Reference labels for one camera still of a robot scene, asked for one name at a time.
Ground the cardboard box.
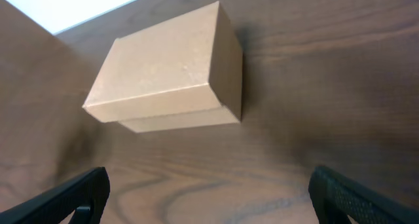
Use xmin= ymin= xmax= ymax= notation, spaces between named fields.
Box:
xmin=83 ymin=2 xmax=243 ymax=132

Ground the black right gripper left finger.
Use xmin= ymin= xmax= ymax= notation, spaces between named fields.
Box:
xmin=1 ymin=167 xmax=110 ymax=224

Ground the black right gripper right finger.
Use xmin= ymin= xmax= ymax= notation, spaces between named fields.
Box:
xmin=308 ymin=166 xmax=418 ymax=224

